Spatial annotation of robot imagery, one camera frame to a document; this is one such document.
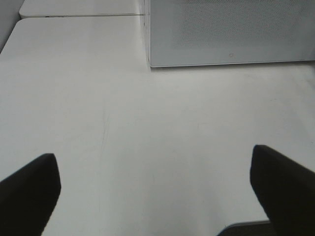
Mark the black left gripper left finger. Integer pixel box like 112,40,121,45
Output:
0,153,61,236

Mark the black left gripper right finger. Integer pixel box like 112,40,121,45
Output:
250,145,315,236

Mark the white microwave door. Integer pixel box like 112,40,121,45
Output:
151,0,315,67

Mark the white back table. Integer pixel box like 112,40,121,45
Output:
19,0,143,19

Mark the white microwave oven body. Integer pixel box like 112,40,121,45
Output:
143,0,151,67

